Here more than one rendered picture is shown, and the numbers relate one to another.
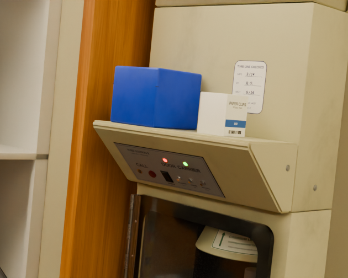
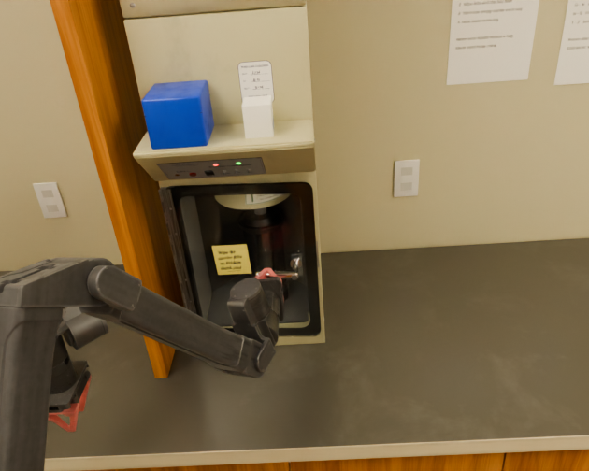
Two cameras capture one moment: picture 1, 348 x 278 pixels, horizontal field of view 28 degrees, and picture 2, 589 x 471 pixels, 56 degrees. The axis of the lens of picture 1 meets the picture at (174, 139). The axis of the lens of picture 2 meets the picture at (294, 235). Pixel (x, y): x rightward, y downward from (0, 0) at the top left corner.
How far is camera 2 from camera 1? 0.66 m
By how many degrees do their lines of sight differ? 48
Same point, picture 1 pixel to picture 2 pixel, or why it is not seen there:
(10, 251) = not seen: outside the picture
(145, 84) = (186, 112)
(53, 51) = not seen: outside the picture
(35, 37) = not seen: outside the picture
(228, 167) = (283, 158)
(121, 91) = (158, 121)
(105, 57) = (98, 85)
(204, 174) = (254, 164)
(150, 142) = (206, 157)
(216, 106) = (261, 115)
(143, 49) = (108, 58)
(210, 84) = (215, 86)
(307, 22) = (303, 24)
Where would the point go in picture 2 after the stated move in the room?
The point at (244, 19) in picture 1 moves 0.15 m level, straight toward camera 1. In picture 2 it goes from (237, 25) to (291, 36)
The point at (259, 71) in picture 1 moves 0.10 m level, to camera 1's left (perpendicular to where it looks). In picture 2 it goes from (265, 68) to (221, 82)
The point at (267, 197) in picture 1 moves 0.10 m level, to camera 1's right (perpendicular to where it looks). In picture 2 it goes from (308, 166) to (344, 149)
